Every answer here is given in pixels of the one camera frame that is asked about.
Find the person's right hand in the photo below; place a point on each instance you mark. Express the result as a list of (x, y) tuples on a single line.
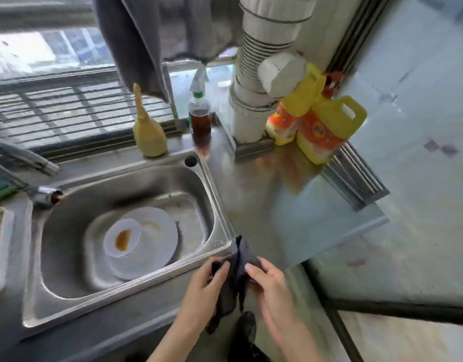
[(276, 297)]

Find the person's left hand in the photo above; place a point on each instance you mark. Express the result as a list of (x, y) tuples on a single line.
[(199, 297)]

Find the dark blue towel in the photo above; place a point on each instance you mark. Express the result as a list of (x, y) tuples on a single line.
[(233, 282)]

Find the white plate with sauce stain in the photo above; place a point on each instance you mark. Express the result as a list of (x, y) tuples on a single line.
[(158, 241)]

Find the small white bowl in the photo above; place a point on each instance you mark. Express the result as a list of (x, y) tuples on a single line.
[(122, 239)]

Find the stainless steel sink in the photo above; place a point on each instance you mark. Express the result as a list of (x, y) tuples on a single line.
[(65, 267)]

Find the brown liquid spray bottle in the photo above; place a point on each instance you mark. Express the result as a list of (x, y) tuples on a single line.
[(199, 124)]

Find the person's right forearm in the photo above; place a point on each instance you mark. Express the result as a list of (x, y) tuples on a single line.
[(299, 346)]

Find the person's left forearm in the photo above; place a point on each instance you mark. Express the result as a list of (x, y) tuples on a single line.
[(171, 346)]

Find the black shoe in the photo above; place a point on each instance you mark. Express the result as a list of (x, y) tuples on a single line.
[(246, 326)]

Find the black patterned trousers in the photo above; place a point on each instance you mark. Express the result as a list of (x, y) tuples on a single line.
[(246, 352)]

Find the yellow dish soap bottle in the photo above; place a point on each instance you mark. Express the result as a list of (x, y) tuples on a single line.
[(150, 139)]

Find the white plastic container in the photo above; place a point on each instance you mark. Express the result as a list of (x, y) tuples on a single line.
[(254, 116)]

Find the curved chrome faucet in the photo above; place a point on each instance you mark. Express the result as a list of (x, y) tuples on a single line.
[(24, 158)]

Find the window security grille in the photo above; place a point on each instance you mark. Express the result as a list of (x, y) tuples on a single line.
[(65, 105)]

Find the grey hanging cloth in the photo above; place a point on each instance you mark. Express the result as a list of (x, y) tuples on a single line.
[(148, 33)]

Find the dark metal floor frame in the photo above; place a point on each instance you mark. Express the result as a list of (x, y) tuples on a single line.
[(386, 309)]

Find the ribbed steel door frame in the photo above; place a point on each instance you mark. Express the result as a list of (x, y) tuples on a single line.
[(355, 177)]

